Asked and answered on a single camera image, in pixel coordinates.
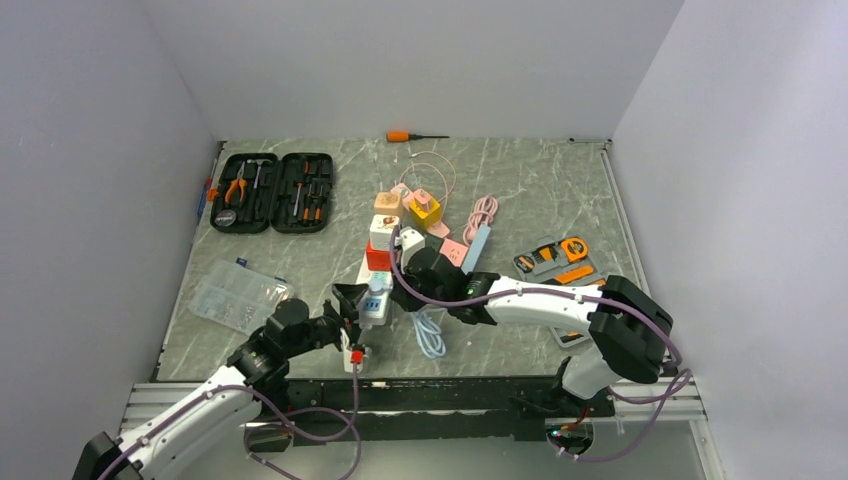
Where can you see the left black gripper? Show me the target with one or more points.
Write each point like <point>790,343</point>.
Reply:
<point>348,296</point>

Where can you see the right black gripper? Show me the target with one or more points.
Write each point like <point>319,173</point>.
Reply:
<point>405,301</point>

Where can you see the white power strip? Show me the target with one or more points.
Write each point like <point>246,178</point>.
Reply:
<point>375,307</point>

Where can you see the pink cube socket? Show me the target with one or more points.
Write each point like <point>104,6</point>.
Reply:
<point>454,251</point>

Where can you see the red cube adapter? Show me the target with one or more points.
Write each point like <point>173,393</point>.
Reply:
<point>377,260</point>

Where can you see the light blue power strip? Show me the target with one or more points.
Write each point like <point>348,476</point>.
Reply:
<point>476,248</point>

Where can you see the yellow cube adapter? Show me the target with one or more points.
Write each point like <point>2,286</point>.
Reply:
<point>425,214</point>

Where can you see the white cube adapter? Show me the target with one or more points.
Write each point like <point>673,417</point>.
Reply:
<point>380,230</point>

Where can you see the wooden beige cube adapter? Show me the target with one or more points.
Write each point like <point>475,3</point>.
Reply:
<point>388,203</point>

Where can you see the clear plastic screw box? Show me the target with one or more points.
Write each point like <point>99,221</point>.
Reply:
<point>237,297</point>

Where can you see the black tool case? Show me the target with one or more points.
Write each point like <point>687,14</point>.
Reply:
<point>291,194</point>

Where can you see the grey tool case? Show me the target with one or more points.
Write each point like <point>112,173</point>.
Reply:
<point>559,262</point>

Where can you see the pink power strip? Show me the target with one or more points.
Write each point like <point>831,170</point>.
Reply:
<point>440,230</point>

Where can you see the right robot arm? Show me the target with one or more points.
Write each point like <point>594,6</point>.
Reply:
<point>629,331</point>

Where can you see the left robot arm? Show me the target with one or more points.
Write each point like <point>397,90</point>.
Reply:
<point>252,381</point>

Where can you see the black base bar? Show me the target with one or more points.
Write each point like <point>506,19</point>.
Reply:
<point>522,408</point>

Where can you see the blue red pen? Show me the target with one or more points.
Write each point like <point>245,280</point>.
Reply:
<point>203,197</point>

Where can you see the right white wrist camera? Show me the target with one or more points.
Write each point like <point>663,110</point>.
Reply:
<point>411,242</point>

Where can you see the orange handled screwdriver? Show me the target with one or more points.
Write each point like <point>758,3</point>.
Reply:
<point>404,136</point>

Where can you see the aluminium rail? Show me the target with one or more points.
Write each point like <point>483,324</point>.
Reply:
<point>438,396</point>

